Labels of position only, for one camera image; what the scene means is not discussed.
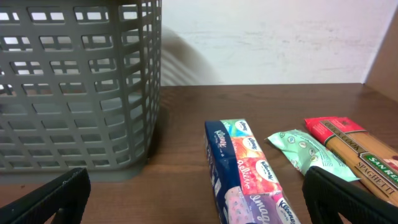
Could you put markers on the San Remo spaghetti packet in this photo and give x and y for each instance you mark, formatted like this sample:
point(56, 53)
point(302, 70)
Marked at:
point(371, 160)

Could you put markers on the mint green snack packet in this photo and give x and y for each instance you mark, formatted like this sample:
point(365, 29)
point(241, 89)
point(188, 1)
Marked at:
point(304, 151)

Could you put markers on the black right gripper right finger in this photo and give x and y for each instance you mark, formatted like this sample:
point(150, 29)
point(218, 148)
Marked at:
point(328, 198)

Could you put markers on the Kleenex tissue multipack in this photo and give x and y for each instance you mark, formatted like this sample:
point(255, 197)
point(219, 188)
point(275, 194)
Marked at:
point(245, 188)

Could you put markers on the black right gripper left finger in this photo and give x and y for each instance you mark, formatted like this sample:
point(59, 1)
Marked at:
point(63, 200)

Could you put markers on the grey plastic basket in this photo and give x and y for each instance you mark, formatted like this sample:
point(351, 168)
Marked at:
point(80, 87)

